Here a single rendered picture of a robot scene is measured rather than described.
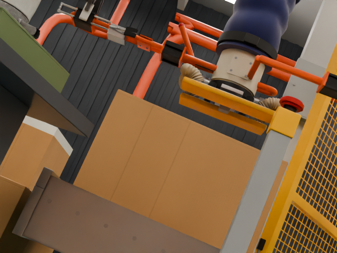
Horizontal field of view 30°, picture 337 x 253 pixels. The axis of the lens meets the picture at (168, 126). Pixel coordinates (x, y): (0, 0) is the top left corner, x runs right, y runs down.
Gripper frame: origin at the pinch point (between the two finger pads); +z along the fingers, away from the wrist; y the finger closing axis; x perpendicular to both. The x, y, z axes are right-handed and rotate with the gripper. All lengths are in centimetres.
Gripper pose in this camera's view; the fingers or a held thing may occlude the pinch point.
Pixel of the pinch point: (87, 18)
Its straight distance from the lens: 239.0
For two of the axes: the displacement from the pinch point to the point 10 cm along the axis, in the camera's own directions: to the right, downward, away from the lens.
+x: -9.2, -3.8, 0.8
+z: -3.9, 8.9, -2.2
